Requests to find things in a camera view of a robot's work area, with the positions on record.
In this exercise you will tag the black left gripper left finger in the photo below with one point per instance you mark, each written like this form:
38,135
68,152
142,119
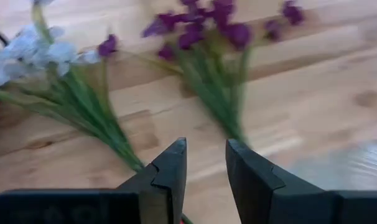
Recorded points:
82,208

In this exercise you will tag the purple artificial flower bunch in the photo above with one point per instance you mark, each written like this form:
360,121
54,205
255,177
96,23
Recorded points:
219,90

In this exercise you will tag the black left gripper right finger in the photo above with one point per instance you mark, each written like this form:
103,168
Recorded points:
285,205

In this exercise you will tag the white artificial flower bunch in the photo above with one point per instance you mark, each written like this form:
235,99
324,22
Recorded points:
82,105

